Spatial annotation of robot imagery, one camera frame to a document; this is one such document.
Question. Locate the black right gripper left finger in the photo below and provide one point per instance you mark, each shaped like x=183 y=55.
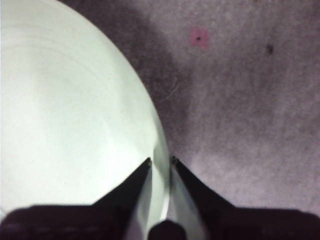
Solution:
x=75 y=222

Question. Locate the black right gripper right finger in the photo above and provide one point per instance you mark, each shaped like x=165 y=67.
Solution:
x=250 y=225

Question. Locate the light green plate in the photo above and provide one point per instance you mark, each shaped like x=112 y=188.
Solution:
x=70 y=105

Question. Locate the pink square sticker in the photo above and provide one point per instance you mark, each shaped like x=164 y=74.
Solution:
x=194 y=43

